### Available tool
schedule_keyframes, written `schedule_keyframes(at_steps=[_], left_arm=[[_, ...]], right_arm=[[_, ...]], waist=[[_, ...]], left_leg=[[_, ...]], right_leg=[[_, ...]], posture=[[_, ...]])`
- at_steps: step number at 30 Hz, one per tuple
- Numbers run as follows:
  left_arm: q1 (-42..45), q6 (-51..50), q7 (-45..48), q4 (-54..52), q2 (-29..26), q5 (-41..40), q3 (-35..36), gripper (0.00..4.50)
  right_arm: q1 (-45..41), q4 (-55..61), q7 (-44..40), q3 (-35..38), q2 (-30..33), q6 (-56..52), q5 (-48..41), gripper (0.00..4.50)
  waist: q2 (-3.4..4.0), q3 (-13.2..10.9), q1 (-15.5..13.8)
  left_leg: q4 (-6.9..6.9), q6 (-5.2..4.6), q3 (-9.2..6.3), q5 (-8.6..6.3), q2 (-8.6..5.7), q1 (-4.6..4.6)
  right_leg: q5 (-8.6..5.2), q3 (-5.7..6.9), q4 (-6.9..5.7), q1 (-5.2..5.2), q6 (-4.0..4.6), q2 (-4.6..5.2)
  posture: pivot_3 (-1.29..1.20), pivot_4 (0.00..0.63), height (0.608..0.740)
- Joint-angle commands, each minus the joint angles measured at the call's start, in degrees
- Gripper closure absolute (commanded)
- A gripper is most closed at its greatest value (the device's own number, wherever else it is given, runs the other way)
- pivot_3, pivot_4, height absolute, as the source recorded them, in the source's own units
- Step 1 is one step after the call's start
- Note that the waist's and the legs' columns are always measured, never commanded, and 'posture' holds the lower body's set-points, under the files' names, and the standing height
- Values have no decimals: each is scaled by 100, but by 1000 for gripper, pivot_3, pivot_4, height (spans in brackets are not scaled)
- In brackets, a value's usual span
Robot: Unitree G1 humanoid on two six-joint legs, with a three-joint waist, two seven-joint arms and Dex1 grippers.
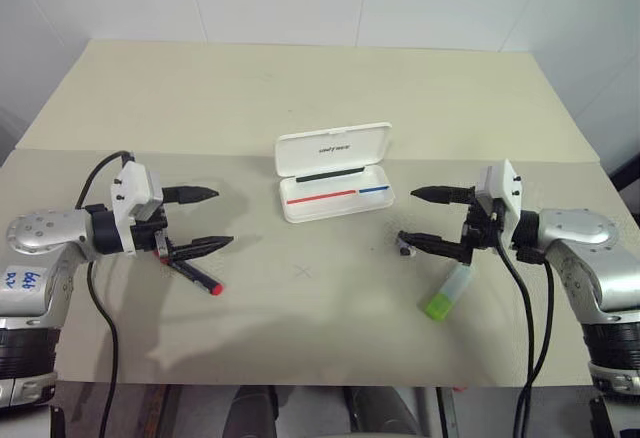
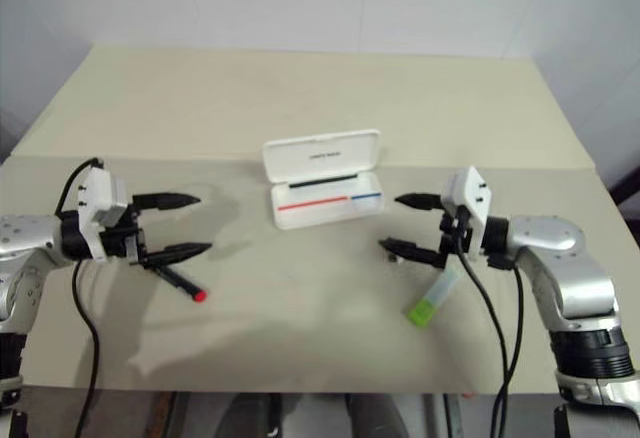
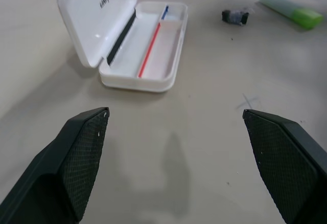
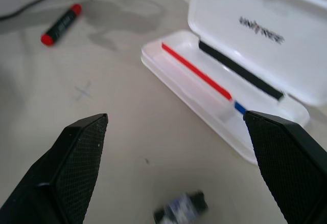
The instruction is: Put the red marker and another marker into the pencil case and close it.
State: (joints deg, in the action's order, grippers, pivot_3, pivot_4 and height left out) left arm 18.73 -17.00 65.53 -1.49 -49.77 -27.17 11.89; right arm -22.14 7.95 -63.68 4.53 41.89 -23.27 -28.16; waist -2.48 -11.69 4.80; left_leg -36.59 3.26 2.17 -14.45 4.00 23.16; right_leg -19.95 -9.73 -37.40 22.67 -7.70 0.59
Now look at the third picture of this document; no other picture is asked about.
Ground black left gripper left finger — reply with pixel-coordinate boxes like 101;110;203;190
0;107;110;224

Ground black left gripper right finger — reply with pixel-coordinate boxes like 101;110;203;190
242;109;327;224

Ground green highlighter pen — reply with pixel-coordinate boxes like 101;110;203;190
258;0;323;31

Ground black eraser with wrapper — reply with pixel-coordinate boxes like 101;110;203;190
221;7;250;27

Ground white plastic pencil case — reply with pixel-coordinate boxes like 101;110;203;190
56;0;189;93

